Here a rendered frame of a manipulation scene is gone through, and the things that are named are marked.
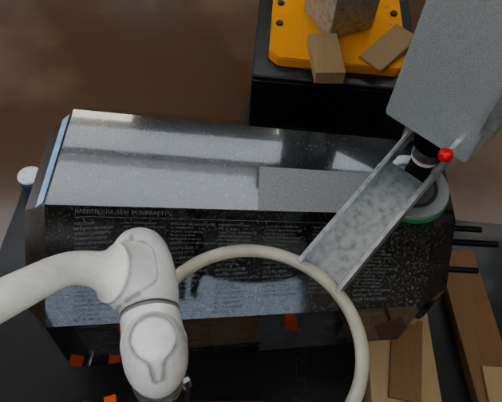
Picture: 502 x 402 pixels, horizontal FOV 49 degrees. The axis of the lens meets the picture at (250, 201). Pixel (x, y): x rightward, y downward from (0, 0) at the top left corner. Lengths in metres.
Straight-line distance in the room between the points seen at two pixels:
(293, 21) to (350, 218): 0.99
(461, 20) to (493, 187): 1.83
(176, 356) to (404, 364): 1.31
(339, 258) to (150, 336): 0.61
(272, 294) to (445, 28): 0.82
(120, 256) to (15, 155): 1.93
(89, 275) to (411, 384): 1.38
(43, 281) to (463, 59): 0.84
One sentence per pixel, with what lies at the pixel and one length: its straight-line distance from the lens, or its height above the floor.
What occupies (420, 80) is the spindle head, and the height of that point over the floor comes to 1.29.
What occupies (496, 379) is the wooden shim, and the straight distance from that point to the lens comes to 2.30.
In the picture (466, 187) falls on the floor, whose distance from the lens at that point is 2.82.
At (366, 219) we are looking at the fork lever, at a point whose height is 0.96.
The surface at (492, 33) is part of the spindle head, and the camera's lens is 1.11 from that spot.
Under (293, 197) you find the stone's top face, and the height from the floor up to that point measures 0.85.
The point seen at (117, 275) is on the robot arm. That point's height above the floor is 1.26.
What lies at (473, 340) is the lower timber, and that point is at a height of 0.08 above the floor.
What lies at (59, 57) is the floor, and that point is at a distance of 3.25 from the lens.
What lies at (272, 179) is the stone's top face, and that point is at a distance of 1.53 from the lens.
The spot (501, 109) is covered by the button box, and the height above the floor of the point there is 1.33.
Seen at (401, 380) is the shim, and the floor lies 0.20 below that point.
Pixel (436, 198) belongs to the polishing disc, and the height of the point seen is 0.87.
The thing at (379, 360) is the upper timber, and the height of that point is 0.19.
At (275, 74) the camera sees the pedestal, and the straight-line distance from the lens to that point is 1.98.
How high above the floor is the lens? 2.07
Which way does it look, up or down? 55 degrees down
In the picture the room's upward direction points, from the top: 6 degrees clockwise
